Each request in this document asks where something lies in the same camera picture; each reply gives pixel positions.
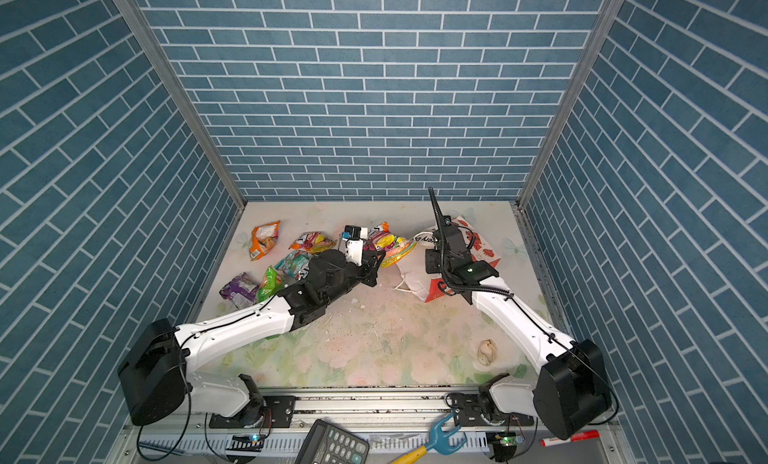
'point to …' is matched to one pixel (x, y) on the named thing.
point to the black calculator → (329, 444)
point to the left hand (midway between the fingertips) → (387, 253)
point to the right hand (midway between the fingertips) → (433, 247)
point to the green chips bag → (272, 280)
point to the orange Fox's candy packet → (313, 242)
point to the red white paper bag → (411, 263)
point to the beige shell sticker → (487, 352)
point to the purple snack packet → (242, 290)
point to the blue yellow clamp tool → (443, 441)
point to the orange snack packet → (263, 238)
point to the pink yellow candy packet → (395, 248)
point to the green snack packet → (295, 264)
